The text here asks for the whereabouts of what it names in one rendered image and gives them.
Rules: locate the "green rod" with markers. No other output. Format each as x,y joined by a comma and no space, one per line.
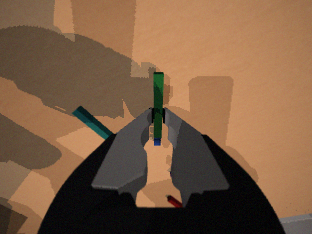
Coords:
158,103

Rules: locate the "turquoise rod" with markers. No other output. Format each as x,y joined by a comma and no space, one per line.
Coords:
92,122

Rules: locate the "dark red rod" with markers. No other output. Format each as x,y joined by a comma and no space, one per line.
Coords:
174,201

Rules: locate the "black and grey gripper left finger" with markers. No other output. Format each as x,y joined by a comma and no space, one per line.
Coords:
117,165

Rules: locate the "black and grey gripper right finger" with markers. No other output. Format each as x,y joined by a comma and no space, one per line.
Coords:
199,165

